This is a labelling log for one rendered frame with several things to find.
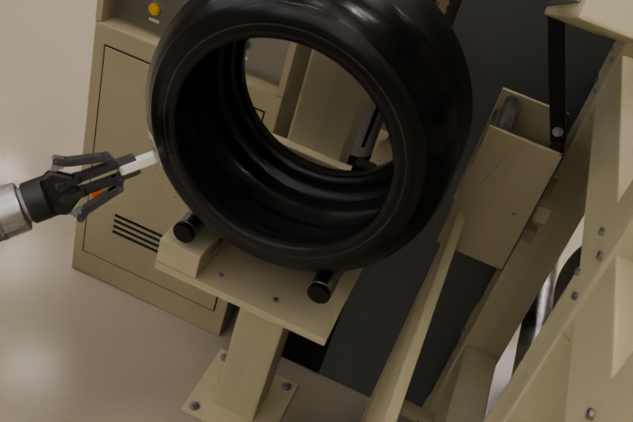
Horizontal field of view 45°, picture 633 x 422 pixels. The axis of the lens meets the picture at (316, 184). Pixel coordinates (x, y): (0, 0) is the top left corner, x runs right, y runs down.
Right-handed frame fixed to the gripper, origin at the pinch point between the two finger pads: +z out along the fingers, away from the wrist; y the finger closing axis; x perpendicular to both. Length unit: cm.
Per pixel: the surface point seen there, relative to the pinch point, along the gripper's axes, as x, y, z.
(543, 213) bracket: 18, 33, 70
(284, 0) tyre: 22.4, -23.9, 27.4
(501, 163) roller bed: 15, 21, 64
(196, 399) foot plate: -55, 94, -5
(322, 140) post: -16.1, 15.7, 39.6
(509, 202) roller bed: 16, 29, 64
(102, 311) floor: -90, 74, -22
